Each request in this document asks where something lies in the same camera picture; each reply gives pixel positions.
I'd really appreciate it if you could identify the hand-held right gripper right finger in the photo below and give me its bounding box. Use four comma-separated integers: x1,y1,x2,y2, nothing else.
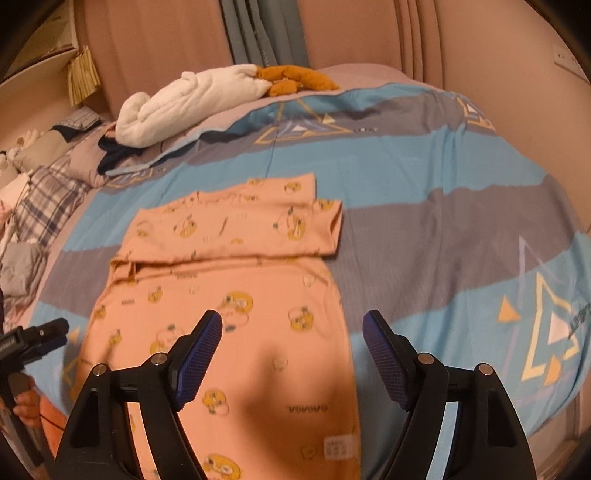
362,309,537,480

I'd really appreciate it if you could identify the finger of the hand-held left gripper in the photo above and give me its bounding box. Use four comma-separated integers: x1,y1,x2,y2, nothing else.
19,318,70,368

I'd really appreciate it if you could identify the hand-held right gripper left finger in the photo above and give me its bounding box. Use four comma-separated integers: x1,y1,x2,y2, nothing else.
53,309,223,480

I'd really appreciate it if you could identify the orange printed baby shirt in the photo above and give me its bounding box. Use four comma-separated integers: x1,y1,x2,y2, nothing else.
76,172,363,480

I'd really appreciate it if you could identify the person's left hand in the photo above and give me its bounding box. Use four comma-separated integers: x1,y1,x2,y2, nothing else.
11,376,44,430

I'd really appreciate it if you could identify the grey cloth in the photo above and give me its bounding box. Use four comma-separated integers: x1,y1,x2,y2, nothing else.
0,241,50,297

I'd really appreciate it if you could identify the plaid pillow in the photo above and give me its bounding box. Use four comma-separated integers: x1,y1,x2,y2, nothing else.
0,164,92,246

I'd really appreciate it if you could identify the white cloth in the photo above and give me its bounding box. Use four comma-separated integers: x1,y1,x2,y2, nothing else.
0,173,31,209

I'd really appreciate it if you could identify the blue grey patterned duvet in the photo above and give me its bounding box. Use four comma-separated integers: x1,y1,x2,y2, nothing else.
32,80,591,480

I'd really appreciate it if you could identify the pinkish grey pillow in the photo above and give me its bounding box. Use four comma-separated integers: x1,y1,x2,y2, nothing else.
68,121,168,188

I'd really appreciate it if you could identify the olive grey pillow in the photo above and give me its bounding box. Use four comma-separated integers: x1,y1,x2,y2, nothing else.
14,129,71,172

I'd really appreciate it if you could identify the pile of plush toys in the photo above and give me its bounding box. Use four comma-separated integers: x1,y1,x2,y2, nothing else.
0,130,45,168

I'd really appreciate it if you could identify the dark navy clothing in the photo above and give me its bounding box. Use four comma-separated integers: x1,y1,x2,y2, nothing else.
96,133,149,176

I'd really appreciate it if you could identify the blue striped pillow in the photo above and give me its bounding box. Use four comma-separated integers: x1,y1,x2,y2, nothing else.
52,106,105,133

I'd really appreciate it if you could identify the white plush toy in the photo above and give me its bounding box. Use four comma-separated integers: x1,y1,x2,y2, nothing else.
115,63,271,149

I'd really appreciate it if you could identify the yellow tasselled cloth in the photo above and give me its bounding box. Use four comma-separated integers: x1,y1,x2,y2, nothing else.
66,45,102,106

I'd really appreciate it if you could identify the white shelf unit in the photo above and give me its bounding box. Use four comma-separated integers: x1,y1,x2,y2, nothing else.
0,0,85,94

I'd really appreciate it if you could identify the orange plush toy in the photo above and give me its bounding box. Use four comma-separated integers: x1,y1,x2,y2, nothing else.
256,65,341,97

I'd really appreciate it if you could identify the pink curtain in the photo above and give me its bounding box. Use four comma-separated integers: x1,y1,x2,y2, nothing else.
298,0,452,89
75,0,232,121

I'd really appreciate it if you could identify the blue curtain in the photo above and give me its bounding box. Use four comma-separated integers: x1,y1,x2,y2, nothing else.
219,0,311,71

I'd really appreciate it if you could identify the white wall socket panel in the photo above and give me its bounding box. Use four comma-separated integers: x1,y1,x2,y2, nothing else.
553,44,584,77

